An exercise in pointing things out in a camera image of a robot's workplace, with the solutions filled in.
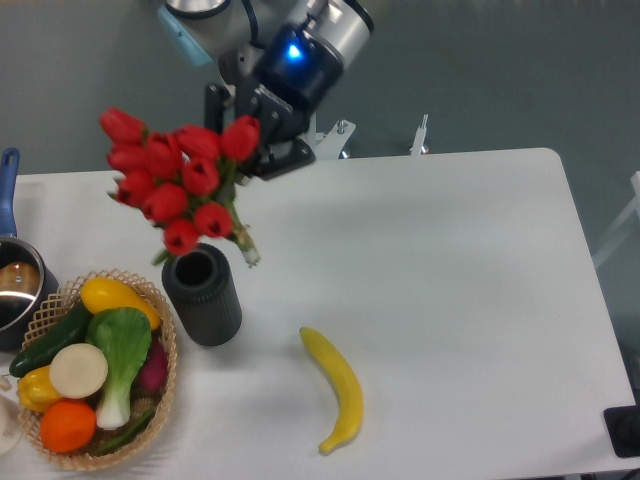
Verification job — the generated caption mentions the woven wicker basket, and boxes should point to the woven wicker basket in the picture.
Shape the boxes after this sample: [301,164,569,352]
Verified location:
[19,269,177,472]

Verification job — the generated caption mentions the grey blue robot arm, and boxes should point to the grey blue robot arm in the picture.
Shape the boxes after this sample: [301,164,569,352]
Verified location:
[157,1,388,180]

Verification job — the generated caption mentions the blue handled saucepan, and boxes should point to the blue handled saucepan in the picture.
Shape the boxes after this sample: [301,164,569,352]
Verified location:
[1,148,58,351]

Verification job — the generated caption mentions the yellow bell pepper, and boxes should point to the yellow bell pepper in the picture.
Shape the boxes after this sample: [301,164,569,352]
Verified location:
[17,365,62,413]

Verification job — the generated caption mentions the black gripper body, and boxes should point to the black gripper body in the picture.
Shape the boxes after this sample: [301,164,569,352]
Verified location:
[235,23,344,180]

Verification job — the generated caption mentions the white frame at right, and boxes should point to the white frame at right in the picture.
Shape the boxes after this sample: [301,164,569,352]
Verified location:
[592,171,639,269]

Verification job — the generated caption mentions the red tulip bouquet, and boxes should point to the red tulip bouquet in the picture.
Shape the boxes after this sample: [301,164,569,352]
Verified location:
[99,107,261,267]

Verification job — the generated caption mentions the white round radish slice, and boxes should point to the white round radish slice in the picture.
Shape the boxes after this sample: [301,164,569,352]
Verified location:
[49,343,108,399]

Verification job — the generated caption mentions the green bok choy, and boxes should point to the green bok choy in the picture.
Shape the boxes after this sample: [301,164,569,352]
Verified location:
[86,307,151,430]

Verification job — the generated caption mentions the white clamp bracket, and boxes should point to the white clamp bracket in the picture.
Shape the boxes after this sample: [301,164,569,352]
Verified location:
[409,114,430,156]

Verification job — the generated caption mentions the yellow squash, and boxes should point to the yellow squash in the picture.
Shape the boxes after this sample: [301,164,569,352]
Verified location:
[80,277,161,331]

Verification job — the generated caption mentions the green cucumber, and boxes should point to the green cucumber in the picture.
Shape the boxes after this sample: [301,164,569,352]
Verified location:
[9,301,93,378]

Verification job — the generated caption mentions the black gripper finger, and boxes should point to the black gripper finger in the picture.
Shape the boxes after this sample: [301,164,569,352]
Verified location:
[203,83,235,134]

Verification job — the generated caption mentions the dark grey ribbed vase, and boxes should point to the dark grey ribbed vase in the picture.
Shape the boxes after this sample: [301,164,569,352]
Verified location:
[161,243,242,347]

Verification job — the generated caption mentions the yellow banana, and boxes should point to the yellow banana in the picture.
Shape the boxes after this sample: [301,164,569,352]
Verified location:
[299,327,364,455]

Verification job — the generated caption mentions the purple sweet potato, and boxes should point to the purple sweet potato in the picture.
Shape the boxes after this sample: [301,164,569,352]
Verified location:
[136,337,168,392]

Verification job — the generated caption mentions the green chili pepper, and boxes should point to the green chili pepper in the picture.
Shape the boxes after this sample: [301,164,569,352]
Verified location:
[90,409,155,456]

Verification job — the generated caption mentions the orange fruit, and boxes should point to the orange fruit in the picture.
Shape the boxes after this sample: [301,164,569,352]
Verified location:
[39,399,97,454]

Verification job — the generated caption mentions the black device at table edge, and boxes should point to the black device at table edge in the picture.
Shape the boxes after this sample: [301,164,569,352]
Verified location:
[603,405,639,458]

